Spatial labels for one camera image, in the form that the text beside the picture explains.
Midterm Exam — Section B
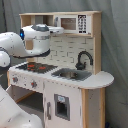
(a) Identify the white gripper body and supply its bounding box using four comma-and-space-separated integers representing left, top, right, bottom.
48, 26, 64, 34

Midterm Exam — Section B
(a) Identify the white toy microwave door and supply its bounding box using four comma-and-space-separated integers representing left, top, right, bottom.
53, 13, 92, 36

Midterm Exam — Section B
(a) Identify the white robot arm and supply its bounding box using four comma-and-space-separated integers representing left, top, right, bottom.
0, 24, 64, 128

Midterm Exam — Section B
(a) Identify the wooden toy kitchen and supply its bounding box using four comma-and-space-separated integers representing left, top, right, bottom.
7, 11, 114, 128

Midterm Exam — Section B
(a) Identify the black toy stovetop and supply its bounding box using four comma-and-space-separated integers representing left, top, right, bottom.
18, 62, 55, 74

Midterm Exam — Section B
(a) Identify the black toy faucet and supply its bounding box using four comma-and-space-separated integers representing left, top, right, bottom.
75, 51, 93, 70

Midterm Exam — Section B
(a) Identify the grey toy sink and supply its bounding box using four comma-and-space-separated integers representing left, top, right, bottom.
52, 68, 92, 81

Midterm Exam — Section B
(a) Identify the right stove knob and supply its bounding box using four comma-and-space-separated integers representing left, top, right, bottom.
31, 81, 37, 88

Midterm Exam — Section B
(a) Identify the stove knob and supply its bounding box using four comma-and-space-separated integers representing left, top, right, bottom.
31, 81, 37, 88
12, 77, 18, 83

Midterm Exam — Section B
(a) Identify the left stove knob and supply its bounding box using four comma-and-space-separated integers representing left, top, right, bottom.
12, 77, 18, 83

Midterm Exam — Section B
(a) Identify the white cabinet door with dispenser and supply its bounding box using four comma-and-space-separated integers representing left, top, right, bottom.
44, 81, 82, 128

